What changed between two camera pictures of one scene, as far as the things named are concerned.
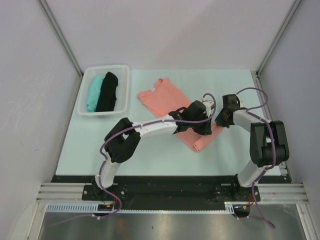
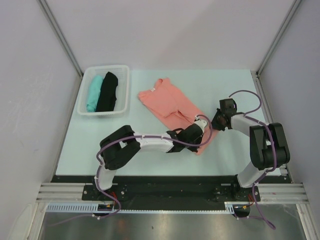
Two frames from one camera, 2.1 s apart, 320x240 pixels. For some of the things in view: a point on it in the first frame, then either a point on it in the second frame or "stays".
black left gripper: [205, 130] → [193, 148]
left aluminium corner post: [57, 30] stays
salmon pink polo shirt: [163, 98] stays
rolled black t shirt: [107, 95] stays
